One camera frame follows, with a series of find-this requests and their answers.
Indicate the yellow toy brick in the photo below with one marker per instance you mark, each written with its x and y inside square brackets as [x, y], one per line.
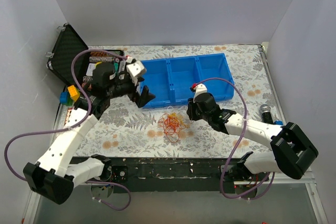
[73, 92]

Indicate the blue three-compartment plastic bin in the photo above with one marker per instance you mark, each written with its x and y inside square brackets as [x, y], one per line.
[170, 79]

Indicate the aluminium rail frame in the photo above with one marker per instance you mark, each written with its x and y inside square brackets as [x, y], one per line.
[285, 202]

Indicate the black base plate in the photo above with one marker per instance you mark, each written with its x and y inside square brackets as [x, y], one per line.
[167, 174]

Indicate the floral patterned table mat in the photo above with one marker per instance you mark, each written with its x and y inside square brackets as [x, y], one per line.
[124, 130]

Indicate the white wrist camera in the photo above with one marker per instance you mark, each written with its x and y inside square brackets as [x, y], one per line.
[136, 70]
[198, 89]

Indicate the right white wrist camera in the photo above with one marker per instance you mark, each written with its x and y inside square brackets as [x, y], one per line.
[198, 89]

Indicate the green toy brick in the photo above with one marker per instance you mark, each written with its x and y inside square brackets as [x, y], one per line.
[69, 102]

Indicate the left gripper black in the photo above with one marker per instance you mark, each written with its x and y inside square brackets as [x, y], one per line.
[137, 92]

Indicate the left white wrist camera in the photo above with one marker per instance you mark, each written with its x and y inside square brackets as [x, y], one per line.
[136, 70]

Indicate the black microphone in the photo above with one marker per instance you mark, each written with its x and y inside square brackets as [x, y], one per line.
[265, 113]

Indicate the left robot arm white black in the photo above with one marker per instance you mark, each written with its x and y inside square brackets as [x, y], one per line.
[52, 176]

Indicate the small blue toy block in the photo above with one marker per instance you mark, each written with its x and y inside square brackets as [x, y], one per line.
[278, 122]

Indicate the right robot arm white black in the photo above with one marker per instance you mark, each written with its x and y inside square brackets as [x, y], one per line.
[290, 150]

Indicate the blue toy brick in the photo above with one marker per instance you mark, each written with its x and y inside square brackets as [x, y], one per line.
[64, 97]

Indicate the red white window brick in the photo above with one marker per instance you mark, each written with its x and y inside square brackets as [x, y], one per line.
[68, 114]

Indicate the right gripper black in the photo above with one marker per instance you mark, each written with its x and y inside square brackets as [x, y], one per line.
[192, 112]

